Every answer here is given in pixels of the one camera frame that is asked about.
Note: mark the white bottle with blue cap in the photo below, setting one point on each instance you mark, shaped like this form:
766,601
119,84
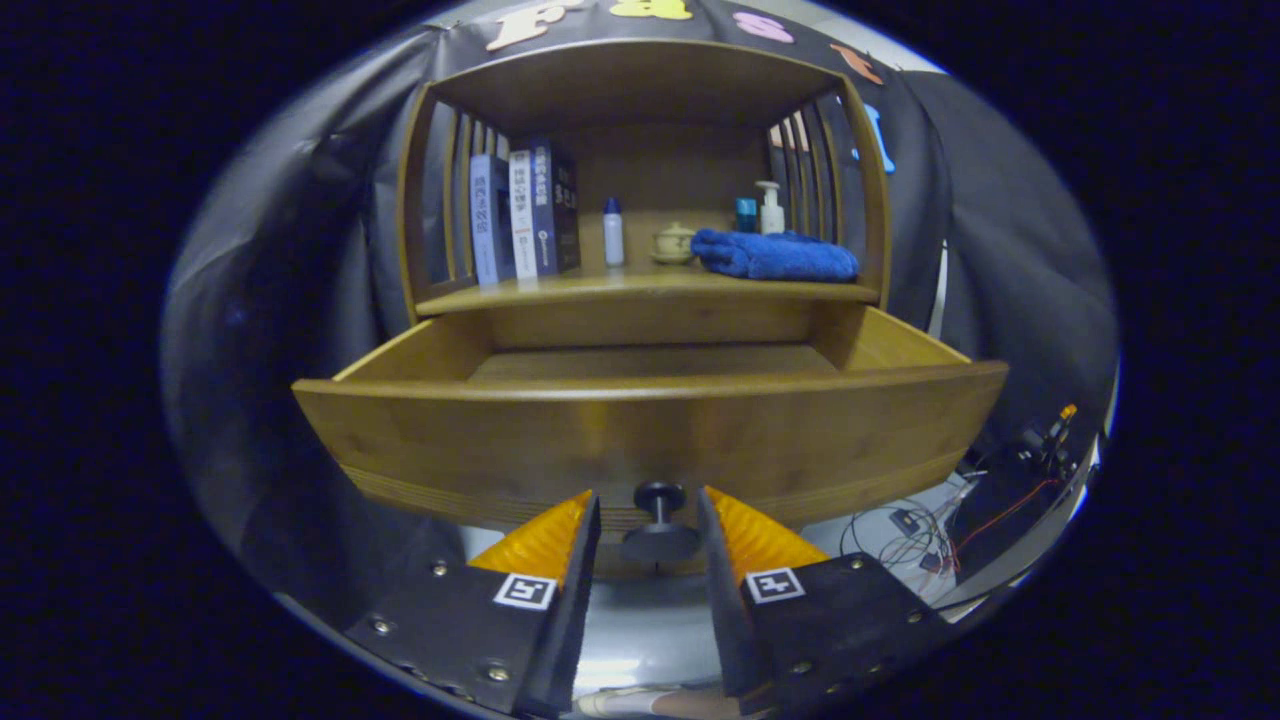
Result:
614,235

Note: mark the beige lidded tea cup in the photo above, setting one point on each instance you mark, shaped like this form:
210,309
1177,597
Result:
673,245

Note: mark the folded blue towel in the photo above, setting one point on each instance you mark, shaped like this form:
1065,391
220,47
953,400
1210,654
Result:
775,255

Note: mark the wooden countertop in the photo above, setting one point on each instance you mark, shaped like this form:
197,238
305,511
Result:
640,283

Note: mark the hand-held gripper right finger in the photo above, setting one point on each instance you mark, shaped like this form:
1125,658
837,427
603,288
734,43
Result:
725,620

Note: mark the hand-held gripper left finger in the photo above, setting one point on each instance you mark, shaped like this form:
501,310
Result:
575,620

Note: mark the teal bottle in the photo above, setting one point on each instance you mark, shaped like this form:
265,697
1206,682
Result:
746,215

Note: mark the white pump bottle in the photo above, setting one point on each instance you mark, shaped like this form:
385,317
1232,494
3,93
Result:
771,215

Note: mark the white book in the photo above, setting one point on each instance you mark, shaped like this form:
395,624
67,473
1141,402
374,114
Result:
522,215

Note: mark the dark blue book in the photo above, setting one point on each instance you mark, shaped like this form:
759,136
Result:
545,210

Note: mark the wooden cabinet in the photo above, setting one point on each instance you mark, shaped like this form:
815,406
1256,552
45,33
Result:
660,170

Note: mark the black device with orange tip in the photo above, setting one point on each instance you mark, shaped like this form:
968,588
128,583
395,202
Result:
1050,435

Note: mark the black drawer knob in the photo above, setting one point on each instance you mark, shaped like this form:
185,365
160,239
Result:
658,495

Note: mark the light blue book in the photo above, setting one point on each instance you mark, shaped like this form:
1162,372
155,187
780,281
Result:
488,220

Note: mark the wooden drawer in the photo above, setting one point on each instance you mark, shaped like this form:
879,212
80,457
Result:
650,440

